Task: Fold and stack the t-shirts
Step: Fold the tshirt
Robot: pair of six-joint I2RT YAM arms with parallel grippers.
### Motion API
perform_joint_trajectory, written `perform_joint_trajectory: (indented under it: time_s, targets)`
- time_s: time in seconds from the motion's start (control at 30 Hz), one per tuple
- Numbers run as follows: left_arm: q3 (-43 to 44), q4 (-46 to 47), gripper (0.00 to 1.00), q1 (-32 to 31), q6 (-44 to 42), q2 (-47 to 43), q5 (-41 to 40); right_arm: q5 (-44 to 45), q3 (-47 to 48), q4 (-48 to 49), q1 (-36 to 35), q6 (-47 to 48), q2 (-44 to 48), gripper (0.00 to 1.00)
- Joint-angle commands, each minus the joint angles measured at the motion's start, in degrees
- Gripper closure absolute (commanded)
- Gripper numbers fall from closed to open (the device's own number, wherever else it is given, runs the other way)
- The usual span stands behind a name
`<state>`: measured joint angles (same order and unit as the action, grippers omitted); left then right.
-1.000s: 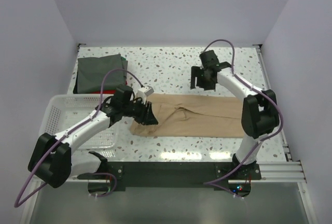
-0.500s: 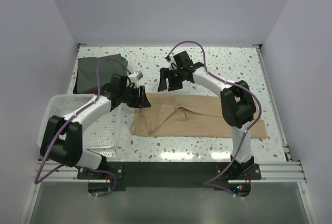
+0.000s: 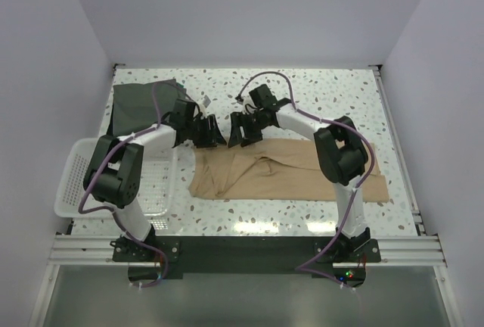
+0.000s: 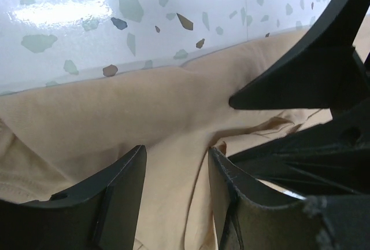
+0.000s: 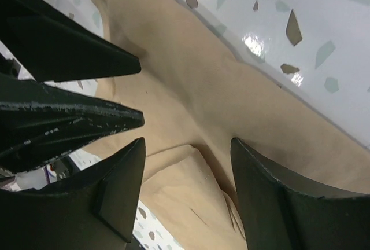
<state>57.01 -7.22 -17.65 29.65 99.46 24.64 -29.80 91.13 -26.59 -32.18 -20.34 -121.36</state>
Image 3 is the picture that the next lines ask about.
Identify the folded grey t-shirt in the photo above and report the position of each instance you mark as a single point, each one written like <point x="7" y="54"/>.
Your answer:
<point x="133" y="105"/>

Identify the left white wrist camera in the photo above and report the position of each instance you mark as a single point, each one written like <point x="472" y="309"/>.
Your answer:
<point x="204" y="104"/>

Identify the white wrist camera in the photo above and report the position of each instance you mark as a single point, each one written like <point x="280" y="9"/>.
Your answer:
<point x="244" y="100"/>
<point x="204" y="104"/>

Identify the beige t-shirt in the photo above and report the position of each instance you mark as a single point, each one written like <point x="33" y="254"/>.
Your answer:
<point x="273" y="169"/>

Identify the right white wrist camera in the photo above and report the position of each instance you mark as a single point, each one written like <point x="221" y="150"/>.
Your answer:
<point x="244" y="100"/>

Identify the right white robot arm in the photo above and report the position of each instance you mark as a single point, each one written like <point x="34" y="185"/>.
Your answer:
<point x="345" y="158"/>

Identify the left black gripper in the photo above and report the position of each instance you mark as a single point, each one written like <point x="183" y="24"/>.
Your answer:
<point x="212" y="136"/>

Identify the white plastic basket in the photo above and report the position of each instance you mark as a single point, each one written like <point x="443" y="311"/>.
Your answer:
<point x="154" y="195"/>

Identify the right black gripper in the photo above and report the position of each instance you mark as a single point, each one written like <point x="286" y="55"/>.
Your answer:
<point x="237" y="120"/>

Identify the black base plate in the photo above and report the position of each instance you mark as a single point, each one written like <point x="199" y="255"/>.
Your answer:
<point x="173" y="257"/>

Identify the aluminium frame rail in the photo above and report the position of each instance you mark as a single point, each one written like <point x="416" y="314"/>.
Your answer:
<point x="84" y="286"/>

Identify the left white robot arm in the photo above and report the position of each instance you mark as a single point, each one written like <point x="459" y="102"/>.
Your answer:
<point x="113" y="177"/>

